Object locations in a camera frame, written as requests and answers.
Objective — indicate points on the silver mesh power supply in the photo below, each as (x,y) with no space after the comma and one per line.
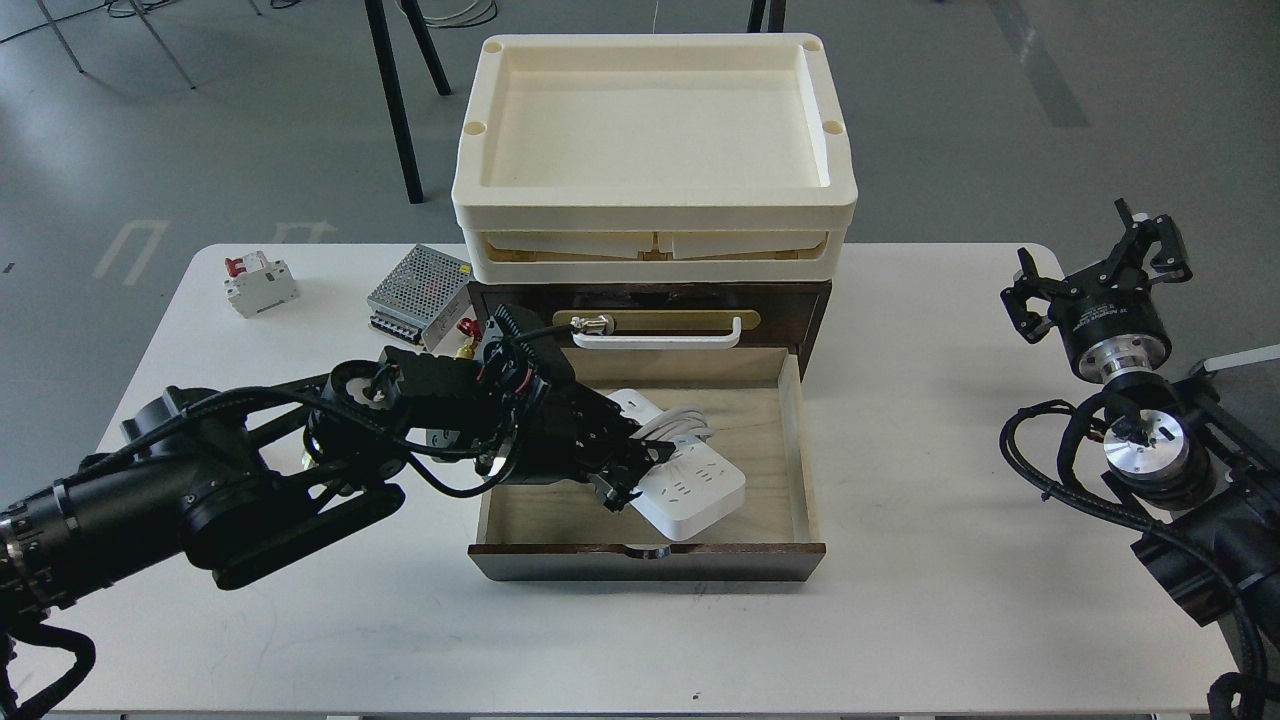
(422,297)

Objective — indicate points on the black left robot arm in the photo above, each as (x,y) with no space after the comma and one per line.
(246,481)

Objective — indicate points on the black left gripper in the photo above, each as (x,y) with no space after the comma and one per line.
(551,427)

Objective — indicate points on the cream plastic tray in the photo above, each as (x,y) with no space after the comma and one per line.
(654,159)

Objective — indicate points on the white drawer handle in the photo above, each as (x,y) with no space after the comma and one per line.
(584,335)

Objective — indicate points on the brass valve with red handle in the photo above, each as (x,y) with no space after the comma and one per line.
(473,333)

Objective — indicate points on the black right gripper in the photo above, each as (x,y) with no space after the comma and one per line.
(1107,320)

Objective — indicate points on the black table leg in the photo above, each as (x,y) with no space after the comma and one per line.
(380,36)
(767,16)

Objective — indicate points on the white power strip with cable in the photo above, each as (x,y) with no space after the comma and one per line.
(693,489)

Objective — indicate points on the open wooden drawer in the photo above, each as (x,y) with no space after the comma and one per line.
(752,399)

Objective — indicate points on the white circuit breaker red switch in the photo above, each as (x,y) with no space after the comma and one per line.
(256,283)

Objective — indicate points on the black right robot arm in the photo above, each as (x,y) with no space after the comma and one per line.
(1162,458)

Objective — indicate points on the black table leg right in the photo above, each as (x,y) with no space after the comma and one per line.
(767,16)

